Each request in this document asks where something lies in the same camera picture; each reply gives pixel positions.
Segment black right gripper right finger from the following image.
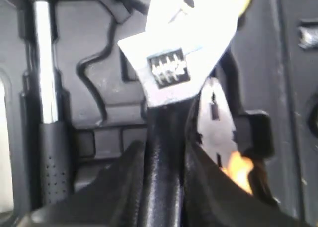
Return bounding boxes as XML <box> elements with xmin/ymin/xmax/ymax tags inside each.
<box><xmin>184</xmin><ymin>98</ymin><xmax>309</xmax><ymax>227</ymax></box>

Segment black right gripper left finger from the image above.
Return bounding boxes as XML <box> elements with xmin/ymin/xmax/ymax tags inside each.
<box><xmin>22</xmin><ymin>141</ymin><xmax>145</xmax><ymax>227</ymax></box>

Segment black handled claw hammer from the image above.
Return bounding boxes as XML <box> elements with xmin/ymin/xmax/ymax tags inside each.
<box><xmin>29</xmin><ymin>0</ymin><xmax>72</xmax><ymax>206</ymax></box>

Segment chrome adjustable wrench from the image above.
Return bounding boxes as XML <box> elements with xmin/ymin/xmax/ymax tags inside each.
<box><xmin>118</xmin><ymin>0</ymin><xmax>238</xmax><ymax>227</ymax></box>

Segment black plastic tool case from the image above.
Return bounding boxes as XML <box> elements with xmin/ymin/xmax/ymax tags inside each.
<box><xmin>0</xmin><ymin>0</ymin><xmax>318</xmax><ymax>227</ymax></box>

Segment orange handled needle-nose pliers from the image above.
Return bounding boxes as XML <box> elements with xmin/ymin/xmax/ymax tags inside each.
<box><xmin>196</xmin><ymin>76</ymin><xmax>276</xmax><ymax>205</ymax></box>

